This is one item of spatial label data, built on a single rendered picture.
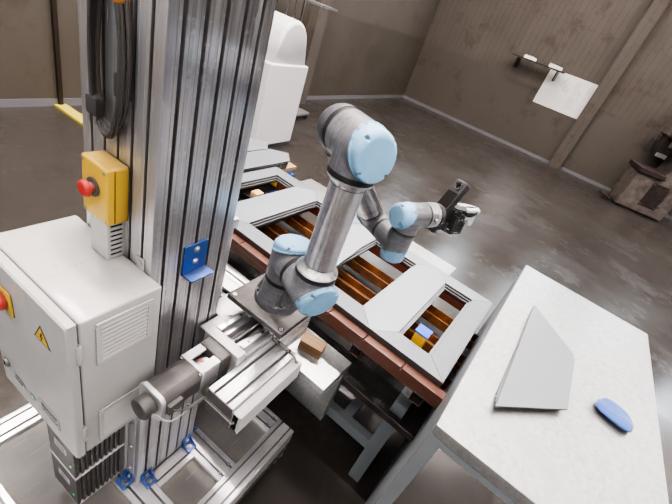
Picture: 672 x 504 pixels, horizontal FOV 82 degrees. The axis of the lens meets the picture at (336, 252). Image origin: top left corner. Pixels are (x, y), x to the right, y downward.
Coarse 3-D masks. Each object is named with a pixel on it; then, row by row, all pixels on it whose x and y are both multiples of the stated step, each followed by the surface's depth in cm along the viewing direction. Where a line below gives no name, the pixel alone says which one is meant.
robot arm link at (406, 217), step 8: (392, 208) 109; (400, 208) 106; (408, 208) 106; (416, 208) 107; (424, 208) 109; (392, 216) 109; (400, 216) 106; (408, 216) 105; (416, 216) 107; (424, 216) 109; (432, 216) 111; (392, 224) 109; (400, 224) 107; (408, 224) 107; (416, 224) 108; (424, 224) 110; (400, 232) 110; (408, 232) 110; (416, 232) 111
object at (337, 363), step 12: (228, 264) 187; (300, 360) 154; (312, 360) 155; (324, 360) 157; (336, 360) 159; (348, 360) 161; (300, 372) 150; (312, 372) 151; (324, 372) 152; (336, 372) 154; (312, 384) 148; (324, 384) 148
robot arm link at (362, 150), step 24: (336, 120) 84; (360, 120) 81; (336, 144) 83; (360, 144) 78; (384, 144) 80; (336, 168) 84; (360, 168) 80; (384, 168) 84; (336, 192) 88; (360, 192) 88; (336, 216) 90; (312, 240) 97; (336, 240) 94; (312, 264) 99; (288, 288) 106; (312, 288) 100; (312, 312) 105
